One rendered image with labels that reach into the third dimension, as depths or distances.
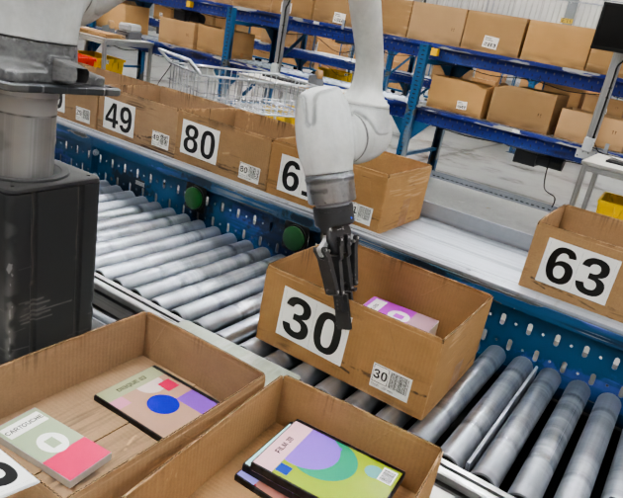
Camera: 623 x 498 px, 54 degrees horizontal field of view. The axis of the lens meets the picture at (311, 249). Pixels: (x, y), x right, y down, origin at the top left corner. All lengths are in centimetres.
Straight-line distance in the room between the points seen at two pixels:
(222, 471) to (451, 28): 580
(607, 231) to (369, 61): 87
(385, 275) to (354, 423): 53
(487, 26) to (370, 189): 477
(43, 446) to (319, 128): 65
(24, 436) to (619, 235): 144
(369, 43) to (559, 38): 501
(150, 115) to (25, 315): 117
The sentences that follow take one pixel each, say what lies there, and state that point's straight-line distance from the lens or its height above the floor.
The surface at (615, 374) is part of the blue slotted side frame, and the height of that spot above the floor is 78.
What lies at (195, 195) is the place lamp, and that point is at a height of 83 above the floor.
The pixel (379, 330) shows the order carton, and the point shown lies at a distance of 114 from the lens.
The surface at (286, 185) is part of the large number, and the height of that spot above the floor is 93.
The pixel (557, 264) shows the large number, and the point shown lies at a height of 97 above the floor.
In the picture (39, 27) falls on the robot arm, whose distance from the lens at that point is 104.
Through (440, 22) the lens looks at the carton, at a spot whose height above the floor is 158.
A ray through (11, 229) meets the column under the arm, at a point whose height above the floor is 101.
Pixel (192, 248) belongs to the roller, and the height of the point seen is 74.
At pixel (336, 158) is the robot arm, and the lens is 108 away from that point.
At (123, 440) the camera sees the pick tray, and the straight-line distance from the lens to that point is 101.
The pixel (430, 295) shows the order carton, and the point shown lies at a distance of 141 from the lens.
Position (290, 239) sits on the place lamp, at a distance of 173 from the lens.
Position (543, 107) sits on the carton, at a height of 103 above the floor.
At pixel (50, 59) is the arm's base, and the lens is 104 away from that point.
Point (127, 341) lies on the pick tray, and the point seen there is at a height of 80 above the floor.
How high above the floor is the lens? 139
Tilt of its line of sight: 20 degrees down
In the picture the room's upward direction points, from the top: 11 degrees clockwise
